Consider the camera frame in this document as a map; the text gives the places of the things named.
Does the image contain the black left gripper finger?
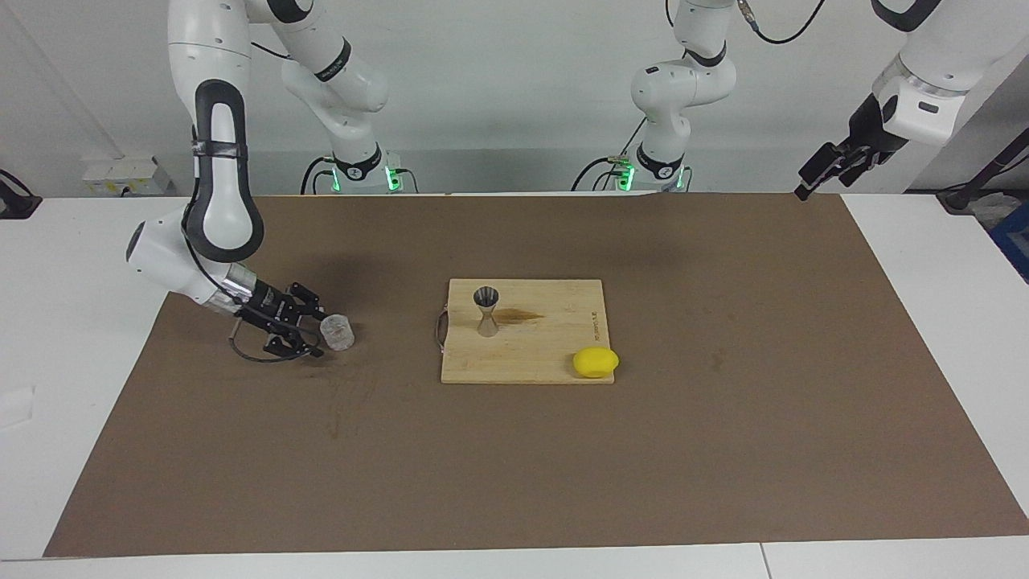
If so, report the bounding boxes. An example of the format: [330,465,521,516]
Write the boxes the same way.
[839,151,887,188]
[794,140,853,202]

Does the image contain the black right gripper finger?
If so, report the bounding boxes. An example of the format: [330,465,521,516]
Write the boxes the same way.
[263,326,325,359]
[286,281,326,318]

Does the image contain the steel jigger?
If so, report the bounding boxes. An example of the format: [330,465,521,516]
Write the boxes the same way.
[472,285,502,339]

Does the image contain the black stand leg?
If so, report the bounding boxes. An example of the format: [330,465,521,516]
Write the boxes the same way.
[937,127,1029,215]

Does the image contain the blue box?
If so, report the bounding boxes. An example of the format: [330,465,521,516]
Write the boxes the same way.
[987,201,1029,284]

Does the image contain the white power strip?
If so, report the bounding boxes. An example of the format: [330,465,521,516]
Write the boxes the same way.
[83,157,174,198]

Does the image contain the wooden cutting board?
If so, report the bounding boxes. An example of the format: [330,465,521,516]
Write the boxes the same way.
[436,278,616,385]

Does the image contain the brown table mat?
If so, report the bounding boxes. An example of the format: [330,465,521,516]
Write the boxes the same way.
[43,191,1029,558]

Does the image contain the yellow lemon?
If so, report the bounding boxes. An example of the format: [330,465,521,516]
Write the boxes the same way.
[572,347,621,380]

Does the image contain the black base cable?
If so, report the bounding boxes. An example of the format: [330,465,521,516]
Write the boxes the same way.
[301,155,420,194]
[572,119,648,192]

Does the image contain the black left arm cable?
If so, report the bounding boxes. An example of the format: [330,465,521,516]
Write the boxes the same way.
[736,0,829,45]

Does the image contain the black clamp mount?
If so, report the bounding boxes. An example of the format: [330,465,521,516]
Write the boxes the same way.
[0,169,43,220]

